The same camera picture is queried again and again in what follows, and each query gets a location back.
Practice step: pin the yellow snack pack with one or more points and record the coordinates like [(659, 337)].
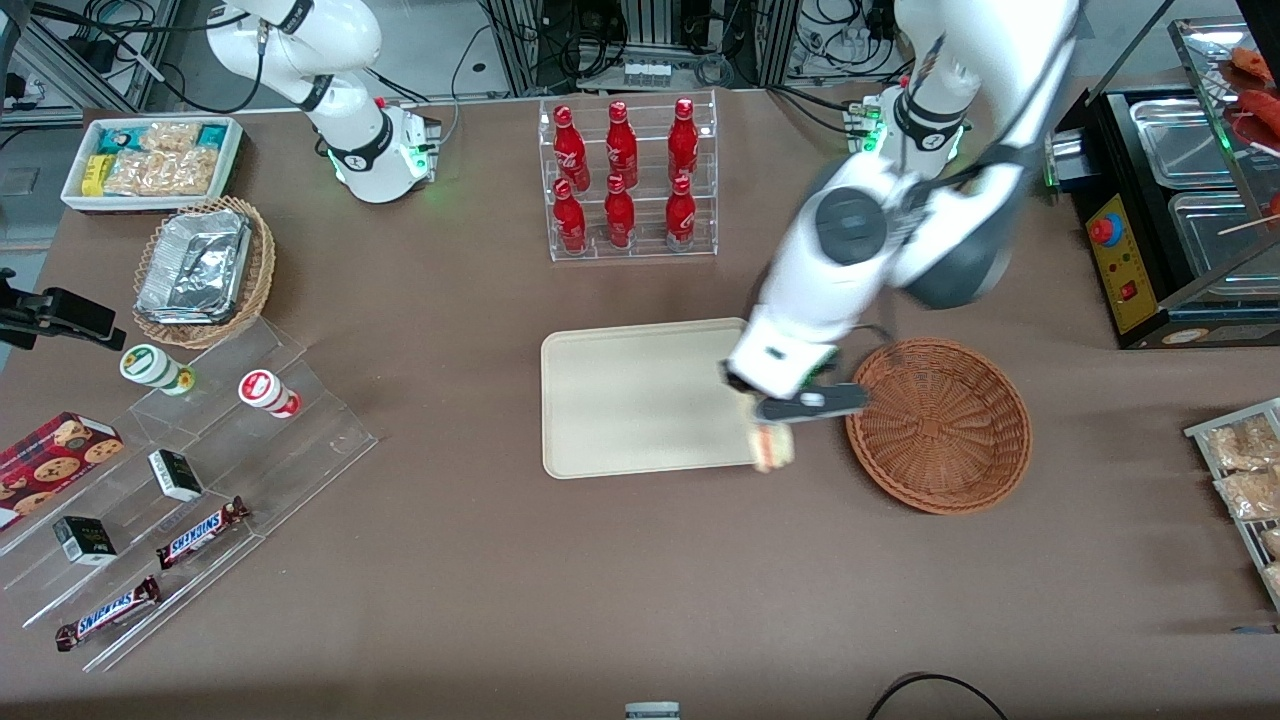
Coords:
[(95, 175)]

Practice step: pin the stainless steel food pan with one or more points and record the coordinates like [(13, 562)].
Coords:
[(1185, 145), (1215, 235)]

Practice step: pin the light wicker basket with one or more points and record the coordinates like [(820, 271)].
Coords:
[(260, 270)]

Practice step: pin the sandwich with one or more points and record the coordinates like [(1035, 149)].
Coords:
[(772, 447)]

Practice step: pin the small black carton box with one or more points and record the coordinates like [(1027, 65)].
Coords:
[(85, 540), (176, 476)]

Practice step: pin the Snickers chocolate bar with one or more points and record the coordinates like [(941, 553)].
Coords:
[(108, 612), (203, 532)]

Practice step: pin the cream plastic serving tray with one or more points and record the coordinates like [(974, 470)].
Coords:
[(640, 400)]

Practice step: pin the aluminium equipment frame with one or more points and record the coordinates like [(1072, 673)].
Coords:
[(60, 50), (650, 25)]

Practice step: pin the clear acrylic bottle rack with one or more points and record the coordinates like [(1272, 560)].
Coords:
[(645, 250)]

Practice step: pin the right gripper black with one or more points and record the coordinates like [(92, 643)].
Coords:
[(9, 312)]

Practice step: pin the red lid snack cup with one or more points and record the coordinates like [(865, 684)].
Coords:
[(262, 390)]

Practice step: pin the teal snack pack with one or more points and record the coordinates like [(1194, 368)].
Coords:
[(212, 136), (118, 138)]

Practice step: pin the small grey device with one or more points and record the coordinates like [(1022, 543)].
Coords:
[(652, 711)]

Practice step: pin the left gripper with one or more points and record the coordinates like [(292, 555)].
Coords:
[(737, 382)]

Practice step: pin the brown round wicker basket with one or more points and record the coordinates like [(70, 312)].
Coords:
[(940, 425)]

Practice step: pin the clear bag beige snacks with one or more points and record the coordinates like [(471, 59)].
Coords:
[(160, 172), (170, 135)]

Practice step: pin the black hot food warmer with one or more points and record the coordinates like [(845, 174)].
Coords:
[(1120, 290)]

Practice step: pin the clear acrylic stepped shelf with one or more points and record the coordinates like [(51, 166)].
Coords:
[(260, 450)]

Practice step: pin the white connector strip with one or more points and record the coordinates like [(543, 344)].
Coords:
[(647, 72)]

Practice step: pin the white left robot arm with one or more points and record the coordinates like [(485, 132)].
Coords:
[(850, 260)]

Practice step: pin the red emergency stop button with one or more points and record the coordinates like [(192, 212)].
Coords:
[(1103, 230)]

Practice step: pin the red tartan cookie box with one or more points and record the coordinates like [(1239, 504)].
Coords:
[(50, 465)]

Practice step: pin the silver foil package stack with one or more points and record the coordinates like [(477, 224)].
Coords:
[(195, 270)]

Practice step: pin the white rectangular snack bin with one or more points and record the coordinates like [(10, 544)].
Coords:
[(75, 195)]

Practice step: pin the green lid snack cup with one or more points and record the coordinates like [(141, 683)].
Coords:
[(145, 364)]

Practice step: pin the clear bag fried snacks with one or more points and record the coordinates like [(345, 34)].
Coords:
[(1240, 442), (1250, 495), (1274, 580), (1272, 543)]

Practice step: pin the red cola bottle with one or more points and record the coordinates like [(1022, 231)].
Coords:
[(683, 140), (622, 145), (570, 220), (620, 215), (681, 215), (570, 148)]

